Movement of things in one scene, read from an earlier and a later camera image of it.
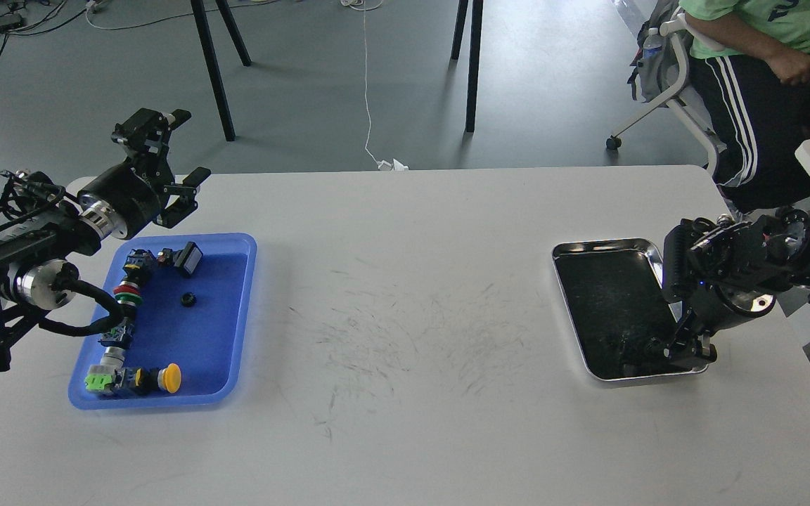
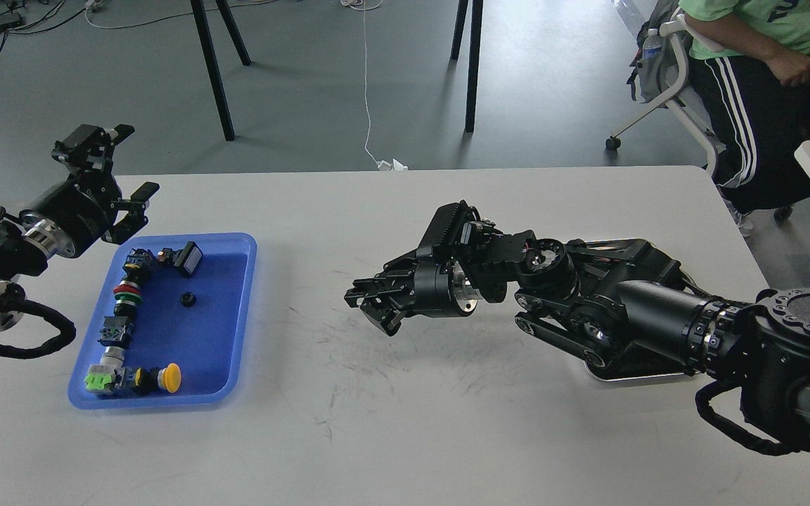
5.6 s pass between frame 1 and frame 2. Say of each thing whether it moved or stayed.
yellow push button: stayed
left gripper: moved
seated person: stayed
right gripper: moved
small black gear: stayed
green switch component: stayed
